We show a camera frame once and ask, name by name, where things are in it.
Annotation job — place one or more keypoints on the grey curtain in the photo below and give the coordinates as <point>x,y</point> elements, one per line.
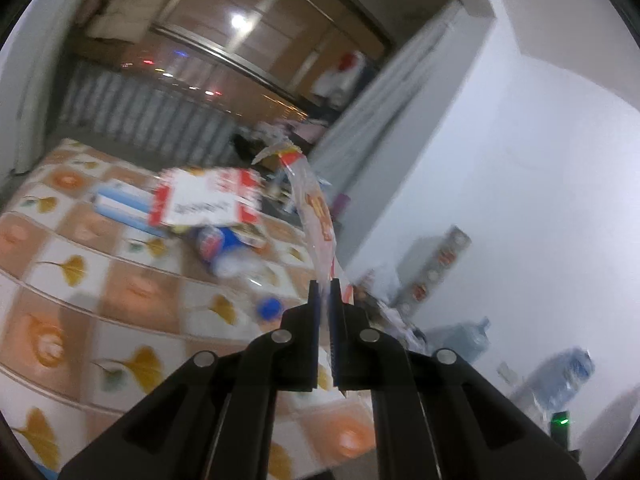
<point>346,147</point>

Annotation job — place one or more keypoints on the metal balcony railing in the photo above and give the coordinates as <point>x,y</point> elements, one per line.
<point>145,113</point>

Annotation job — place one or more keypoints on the pepsi plastic bottle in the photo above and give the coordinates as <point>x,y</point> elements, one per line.
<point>233,253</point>

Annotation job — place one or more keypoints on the blue water jug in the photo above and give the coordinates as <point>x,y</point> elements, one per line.
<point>469,340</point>

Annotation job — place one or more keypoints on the purple cup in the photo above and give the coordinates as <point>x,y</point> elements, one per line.
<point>340,203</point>

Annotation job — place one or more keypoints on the blue white medicine box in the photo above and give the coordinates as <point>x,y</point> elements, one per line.
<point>126,204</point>

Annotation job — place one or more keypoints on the red white snack bag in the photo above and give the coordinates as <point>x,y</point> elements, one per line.
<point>221,196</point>

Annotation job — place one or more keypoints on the water dispenser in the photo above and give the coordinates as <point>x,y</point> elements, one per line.
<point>553,385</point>

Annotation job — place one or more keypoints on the patterned tablecloth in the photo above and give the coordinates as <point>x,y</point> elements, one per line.
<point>95,314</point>

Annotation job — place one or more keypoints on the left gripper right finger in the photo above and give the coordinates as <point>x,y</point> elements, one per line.
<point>434,416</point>

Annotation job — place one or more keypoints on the clear red printed wrapper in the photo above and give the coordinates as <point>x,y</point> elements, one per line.
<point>314,215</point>

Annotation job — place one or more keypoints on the beige hanging jacket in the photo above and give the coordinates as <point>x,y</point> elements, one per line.
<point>121,20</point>

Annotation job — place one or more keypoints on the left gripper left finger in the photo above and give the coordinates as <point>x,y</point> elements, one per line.
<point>213,417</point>

